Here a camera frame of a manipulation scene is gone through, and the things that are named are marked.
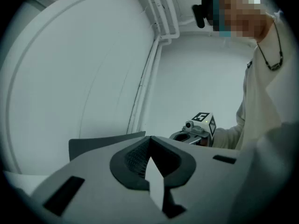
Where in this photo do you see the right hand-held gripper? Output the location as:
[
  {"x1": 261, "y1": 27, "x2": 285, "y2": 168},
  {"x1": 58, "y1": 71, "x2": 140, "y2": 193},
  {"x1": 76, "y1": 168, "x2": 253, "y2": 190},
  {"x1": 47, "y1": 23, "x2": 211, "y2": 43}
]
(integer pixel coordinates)
[{"x1": 170, "y1": 112, "x2": 217, "y2": 147}]

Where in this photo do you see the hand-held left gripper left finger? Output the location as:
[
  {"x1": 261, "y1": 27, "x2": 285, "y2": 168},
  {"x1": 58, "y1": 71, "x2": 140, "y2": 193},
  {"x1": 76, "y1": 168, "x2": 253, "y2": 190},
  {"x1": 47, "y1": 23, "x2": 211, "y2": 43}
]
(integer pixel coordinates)
[{"x1": 31, "y1": 136, "x2": 164, "y2": 224}]

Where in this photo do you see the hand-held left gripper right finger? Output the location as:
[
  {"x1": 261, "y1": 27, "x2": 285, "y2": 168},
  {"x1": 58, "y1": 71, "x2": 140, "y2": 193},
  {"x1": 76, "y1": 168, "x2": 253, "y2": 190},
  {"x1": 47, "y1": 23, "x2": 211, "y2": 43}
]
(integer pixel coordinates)
[{"x1": 150, "y1": 136, "x2": 241, "y2": 224}]

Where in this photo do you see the person's right forearm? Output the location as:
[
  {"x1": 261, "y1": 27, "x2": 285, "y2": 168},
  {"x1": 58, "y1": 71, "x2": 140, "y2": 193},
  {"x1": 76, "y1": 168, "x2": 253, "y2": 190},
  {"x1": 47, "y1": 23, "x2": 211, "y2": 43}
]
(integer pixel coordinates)
[{"x1": 213, "y1": 124, "x2": 245, "y2": 150}]

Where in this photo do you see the long dark divider panel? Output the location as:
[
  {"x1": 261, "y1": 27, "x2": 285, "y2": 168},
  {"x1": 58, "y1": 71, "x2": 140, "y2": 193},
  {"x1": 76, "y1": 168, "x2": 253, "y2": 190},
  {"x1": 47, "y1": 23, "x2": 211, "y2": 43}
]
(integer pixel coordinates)
[{"x1": 68, "y1": 131, "x2": 147, "y2": 162}]

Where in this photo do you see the person in white coat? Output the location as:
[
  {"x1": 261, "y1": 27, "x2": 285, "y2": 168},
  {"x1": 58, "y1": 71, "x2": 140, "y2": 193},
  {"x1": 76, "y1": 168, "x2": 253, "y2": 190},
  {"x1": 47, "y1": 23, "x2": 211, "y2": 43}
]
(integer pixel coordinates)
[{"x1": 213, "y1": 9, "x2": 299, "y2": 152}]

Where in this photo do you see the teal head cover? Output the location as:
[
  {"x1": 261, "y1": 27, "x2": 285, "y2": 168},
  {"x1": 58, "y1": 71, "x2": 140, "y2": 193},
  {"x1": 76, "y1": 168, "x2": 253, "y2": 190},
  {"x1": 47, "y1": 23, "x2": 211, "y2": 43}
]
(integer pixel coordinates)
[{"x1": 214, "y1": 0, "x2": 232, "y2": 38}]

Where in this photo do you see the white pipe bundle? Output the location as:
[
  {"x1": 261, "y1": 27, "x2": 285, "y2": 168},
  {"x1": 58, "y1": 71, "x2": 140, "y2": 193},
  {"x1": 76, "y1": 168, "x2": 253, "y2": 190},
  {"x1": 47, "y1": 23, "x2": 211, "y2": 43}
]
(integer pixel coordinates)
[{"x1": 128, "y1": 0, "x2": 181, "y2": 135}]

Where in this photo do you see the black cord necklace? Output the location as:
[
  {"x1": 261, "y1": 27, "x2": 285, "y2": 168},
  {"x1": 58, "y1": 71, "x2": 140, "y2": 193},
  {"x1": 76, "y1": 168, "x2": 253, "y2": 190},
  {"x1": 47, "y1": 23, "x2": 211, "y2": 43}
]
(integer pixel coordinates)
[{"x1": 256, "y1": 21, "x2": 285, "y2": 71}]

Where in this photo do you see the black head-mounted camera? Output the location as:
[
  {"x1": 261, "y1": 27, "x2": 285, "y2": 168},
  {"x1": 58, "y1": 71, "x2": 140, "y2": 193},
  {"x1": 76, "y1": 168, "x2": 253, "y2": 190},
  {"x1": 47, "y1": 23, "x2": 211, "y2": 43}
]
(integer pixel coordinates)
[{"x1": 192, "y1": 3, "x2": 208, "y2": 29}]

